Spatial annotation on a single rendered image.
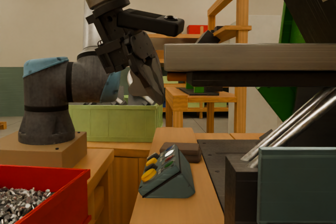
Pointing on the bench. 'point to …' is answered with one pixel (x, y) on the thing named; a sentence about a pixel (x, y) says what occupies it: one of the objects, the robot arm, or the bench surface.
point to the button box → (169, 178)
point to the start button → (148, 175)
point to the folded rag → (189, 147)
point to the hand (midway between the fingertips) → (162, 97)
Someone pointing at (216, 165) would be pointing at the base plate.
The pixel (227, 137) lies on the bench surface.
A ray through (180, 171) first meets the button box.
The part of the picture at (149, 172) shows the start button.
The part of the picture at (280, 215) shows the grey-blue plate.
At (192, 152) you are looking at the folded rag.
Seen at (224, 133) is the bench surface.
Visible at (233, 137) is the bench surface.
